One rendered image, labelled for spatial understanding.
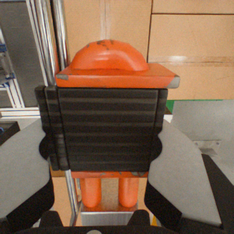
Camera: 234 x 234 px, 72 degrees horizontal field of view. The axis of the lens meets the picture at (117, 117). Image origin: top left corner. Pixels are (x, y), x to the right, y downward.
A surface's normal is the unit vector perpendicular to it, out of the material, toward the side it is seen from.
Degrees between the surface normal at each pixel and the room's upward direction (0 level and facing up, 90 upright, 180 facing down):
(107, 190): 90
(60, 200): 0
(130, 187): 0
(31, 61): 0
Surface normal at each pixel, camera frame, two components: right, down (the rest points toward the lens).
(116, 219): 0.02, 0.46
